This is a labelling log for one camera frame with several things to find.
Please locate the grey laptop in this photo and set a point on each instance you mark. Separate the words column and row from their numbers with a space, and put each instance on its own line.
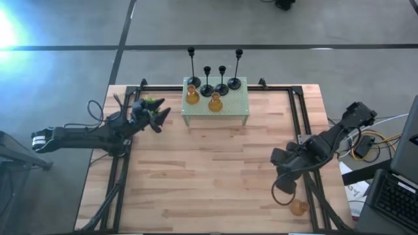
column 405, row 147

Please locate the black power brick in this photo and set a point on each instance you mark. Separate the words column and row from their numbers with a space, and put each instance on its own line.
column 364, row 147

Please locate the tall black candlestick holder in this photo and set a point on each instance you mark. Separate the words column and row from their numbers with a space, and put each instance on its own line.
column 234, row 84
column 194, row 81

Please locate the green plant in white pot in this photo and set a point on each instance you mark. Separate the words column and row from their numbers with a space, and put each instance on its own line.
column 149, row 100

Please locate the green perforated metal shelf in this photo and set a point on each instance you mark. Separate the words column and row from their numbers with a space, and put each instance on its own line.
column 235, row 101

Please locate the short black candlestick holder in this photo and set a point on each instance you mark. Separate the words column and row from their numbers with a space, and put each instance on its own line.
column 207, row 90
column 221, row 89

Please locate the black metal bar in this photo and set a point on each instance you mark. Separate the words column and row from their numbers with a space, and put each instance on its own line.
column 362, row 174

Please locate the black aluminium table frame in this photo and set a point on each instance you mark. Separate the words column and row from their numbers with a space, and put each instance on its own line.
column 163, row 87

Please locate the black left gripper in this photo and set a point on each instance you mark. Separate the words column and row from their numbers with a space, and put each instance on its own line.
column 140, row 112

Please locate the black chair base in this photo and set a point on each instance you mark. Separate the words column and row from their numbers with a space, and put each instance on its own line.
column 284, row 4

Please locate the amber glass candle holder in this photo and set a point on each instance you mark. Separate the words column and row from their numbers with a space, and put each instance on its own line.
column 298, row 208
column 192, row 98
column 215, row 105

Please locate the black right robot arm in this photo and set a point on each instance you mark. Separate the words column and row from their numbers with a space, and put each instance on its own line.
column 356, row 114

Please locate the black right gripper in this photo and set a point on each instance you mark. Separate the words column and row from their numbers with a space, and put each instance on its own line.
column 298, row 160

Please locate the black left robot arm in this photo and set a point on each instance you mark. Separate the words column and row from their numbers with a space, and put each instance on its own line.
column 81, row 137

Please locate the grey metal cart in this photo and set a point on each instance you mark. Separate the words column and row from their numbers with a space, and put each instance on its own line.
column 19, row 156

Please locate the white paper sheet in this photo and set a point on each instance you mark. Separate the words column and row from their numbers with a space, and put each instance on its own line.
column 356, row 192

